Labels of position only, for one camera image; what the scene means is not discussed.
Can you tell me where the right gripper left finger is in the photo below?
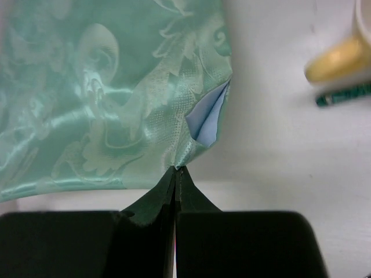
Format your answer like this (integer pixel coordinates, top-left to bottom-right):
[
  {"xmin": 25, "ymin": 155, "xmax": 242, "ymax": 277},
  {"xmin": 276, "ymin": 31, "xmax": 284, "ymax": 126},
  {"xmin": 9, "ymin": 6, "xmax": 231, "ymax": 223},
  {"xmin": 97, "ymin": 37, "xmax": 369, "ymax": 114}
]
[{"xmin": 1, "ymin": 168, "xmax": 176, "ymax": 277}]

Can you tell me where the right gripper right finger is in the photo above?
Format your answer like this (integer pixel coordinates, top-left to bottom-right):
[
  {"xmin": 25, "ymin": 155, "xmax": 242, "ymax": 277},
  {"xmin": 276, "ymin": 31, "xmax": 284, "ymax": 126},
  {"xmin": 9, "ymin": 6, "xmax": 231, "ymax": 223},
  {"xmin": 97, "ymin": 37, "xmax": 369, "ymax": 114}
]
[{"xmin": 175, "ymin": 167, "xmax": 328, "ymax": 277}]

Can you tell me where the green patterned cloth placemat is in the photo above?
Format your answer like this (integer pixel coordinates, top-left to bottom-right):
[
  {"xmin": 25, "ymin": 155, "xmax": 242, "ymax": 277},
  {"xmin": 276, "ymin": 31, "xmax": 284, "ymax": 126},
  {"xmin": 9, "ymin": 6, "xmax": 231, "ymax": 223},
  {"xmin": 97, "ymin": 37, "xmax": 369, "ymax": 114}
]
[{"xmin": 1, "ymin": 1, "xmax": 232, "ymax": 201}]

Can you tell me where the yellow mug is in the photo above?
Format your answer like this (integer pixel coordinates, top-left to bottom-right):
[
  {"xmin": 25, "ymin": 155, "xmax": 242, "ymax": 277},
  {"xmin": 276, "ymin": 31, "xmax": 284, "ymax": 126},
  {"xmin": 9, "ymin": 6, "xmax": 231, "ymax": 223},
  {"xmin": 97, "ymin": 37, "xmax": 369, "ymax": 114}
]
[{"xmin": 304, "ymin": 0, "xmax": 370, "ymax": 83}]

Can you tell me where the knife with green handle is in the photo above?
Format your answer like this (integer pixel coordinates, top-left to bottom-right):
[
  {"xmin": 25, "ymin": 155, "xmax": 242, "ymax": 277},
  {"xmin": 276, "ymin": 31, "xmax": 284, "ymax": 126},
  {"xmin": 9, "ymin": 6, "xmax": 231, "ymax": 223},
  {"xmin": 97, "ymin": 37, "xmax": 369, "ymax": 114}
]
[{"xmin": 315, "ymin": 82, "xmax": 370, "ymax": 108}]

